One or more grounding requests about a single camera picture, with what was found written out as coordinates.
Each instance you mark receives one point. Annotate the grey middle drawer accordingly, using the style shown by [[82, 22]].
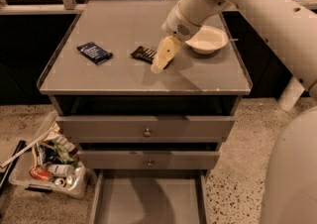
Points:
[[148, 159]]

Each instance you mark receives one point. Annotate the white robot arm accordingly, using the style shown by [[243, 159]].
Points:
[[290, 30]]

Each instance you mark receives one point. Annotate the grey drawer cabinet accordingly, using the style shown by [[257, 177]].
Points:
[[191, 85]]

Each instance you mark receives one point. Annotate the white bottle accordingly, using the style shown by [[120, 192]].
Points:
[[60, 170]]

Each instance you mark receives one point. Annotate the white post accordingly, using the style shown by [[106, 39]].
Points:
[[290, 95]]

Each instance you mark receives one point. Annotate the grey drawer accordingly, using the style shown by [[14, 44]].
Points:
[[148, 159], [150, 197], [145, 129]]

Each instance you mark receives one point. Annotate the grey bottom drawer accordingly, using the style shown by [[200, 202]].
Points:
[[150, 197]]

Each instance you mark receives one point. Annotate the blue snack bar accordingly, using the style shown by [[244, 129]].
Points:
[[94, 53]]

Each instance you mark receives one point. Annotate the grey top drawer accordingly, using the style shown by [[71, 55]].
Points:
[[145, 129]]

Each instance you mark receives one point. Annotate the black chocolate rxbar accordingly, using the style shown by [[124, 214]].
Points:
[[144, 54]]

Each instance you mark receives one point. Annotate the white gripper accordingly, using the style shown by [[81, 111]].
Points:
[[175, 24]]

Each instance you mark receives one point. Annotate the white bowl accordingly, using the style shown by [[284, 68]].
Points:
[[208, 40]]

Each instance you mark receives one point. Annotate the green snack bag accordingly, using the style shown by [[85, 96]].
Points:
[[67, 153]]

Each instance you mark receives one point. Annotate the clear plastic bin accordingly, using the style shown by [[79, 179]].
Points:
[[51, 164]]

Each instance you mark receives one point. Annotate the red soda can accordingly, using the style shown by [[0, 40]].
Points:
[[40, 173]]

